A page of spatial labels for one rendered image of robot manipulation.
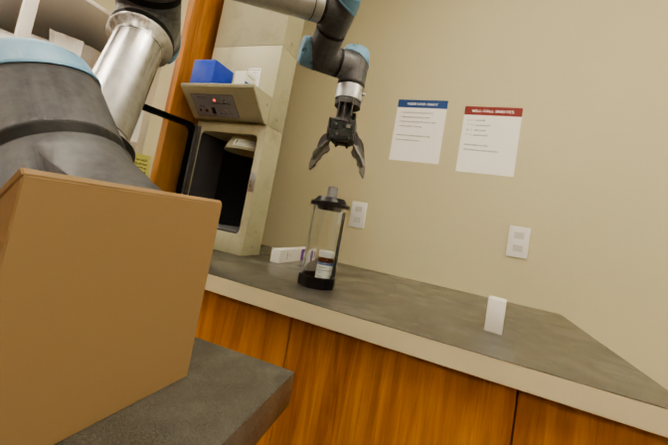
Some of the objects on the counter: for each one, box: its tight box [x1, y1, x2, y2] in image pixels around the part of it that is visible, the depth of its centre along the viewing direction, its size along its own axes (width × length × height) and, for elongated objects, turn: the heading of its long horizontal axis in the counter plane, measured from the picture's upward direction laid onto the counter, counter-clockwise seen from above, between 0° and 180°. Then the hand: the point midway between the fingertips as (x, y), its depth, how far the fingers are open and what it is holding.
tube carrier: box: [301, 200, 350, 279], centre depth 87 cm, size 11×11×21 cm
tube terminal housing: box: [188, 46, 296, 256], centre depth 131 cm, size 25×32×77 cm
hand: (335, 175), depth 88 cm, fingers open, 14 cm apart
